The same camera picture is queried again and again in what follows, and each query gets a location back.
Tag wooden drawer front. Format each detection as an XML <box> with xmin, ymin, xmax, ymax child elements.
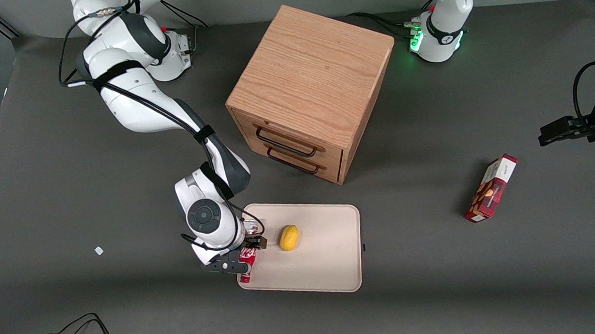
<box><xmin>240</xmin><ymin>130</ymin><xmax>344</xmax><ymax>187</ymax></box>
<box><xmin>233</xmin><ymin>106</ymin><xmax>346</xmax><ymax>166</ymax></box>

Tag black metal drawer handle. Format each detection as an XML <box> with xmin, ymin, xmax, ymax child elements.
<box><xmin>255</xmin><ymin>123</ymin><xmax>319</xmax><ymax>160</ymax></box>
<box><xmin>266</xmin><ymin>145</ymin><xmax>322</xmax><ymax>177</ymax></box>

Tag red tartan shortbread box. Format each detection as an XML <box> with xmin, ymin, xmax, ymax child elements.
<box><xmin>461</xmin><ymin>153</ymin><xmax>521</xmax><ymax>224</ymax></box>

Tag yellow lemon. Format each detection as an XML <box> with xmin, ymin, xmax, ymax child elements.
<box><xmin>278</xmin><ymin>224</ymin><xmax>300</xmax><ymax>252</ymax></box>

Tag black arm base cable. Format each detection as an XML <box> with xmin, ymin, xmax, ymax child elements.
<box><xmin>160</xmin><ymin>0</ymin><xmax>208</xmax><ymax>31</ymax></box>
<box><xmin>347</xmin><ymin>9</ymin><xmax>421</xmax><ymax>41</ymax></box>

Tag beige plastic tray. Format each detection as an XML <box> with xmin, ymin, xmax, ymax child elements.
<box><xmin>234</xmin><ymin>199</ymin><xmax>364</xmax><ymax>297</ymax></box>

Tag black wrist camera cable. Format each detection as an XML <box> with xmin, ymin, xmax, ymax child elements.
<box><xmin>571</xmin><ymin>61</ymin><xmax>595</xmax><ymax>123</ymax></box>

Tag red soda can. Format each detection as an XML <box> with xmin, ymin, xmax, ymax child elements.
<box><xmin>236</xmin><ymin>220</ymin><xmax>263</xmax><ymax>283</ymax></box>

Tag black cable along right arm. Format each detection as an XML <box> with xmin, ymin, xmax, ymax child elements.
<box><xmin>55</xmin><ymin>0</ymin><xmax>254</xmax><ymax>258</ymax></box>

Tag wooden two-drawer cabinet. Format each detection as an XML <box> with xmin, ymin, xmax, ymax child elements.
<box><xmin>221</xmin><ymin>0</ymin><xmax>400</xmax><ymax>190</ymax></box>

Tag black right arm base cable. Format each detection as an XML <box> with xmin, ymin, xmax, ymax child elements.
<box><xmin>160</xmin><ymin>0</ymin><xmax>208</xmax><ymax>31</ymax></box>

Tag black left arm base cable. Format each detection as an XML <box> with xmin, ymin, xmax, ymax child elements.
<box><xmin>347</xmin><ymin>9</ymin><xmax>421</xmax><ymax>41</ymax></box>

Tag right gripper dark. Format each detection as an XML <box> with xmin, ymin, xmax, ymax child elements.
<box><xmin>199</xmin><ymin>233</ymin><xmax>269</xmax><ymax>277</ymax></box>

